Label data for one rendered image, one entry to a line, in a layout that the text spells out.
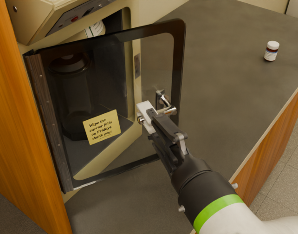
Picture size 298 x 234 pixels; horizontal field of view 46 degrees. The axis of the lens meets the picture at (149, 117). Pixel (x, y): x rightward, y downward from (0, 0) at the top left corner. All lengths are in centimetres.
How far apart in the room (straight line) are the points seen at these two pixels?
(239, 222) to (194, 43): 106
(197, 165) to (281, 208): 157
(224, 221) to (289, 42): 117
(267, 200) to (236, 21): 104
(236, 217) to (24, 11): 43
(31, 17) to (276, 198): 186
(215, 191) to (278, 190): 167
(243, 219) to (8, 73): 40
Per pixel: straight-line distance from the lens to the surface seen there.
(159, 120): 68
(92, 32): 77
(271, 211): 213
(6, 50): 50
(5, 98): 56
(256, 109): 121
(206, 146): 106
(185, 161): 62
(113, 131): 80
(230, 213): 56
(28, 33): 58
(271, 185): 224
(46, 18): 52
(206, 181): 59
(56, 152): 79
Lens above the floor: 171
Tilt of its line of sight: 43 degrees down
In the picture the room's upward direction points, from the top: straight up
